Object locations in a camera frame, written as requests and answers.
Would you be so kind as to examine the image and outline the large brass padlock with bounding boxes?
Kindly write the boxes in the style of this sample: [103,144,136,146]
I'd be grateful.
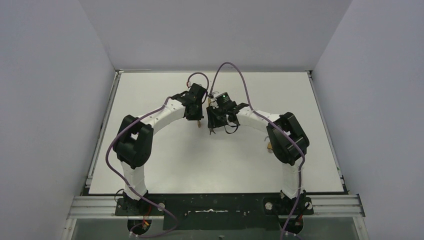
[207,96,212,107]

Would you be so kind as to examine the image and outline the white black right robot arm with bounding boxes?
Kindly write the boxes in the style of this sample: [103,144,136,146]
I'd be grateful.
[206,92,310,214]

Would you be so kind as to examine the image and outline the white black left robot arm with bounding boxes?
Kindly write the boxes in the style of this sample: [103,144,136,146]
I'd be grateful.
[111,83,207,214]

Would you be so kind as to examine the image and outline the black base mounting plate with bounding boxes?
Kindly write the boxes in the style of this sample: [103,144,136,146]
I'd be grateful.
[115,192,314,235]

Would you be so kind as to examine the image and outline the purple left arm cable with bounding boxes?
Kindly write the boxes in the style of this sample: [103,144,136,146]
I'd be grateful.
[105,72,210,213]

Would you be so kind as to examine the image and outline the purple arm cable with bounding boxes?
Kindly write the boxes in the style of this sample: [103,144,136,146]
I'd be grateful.
[105,72,210,213]
[208,61,306,240]

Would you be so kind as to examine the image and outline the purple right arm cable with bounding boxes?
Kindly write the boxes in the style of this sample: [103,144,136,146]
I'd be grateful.
[208,61,306,240]

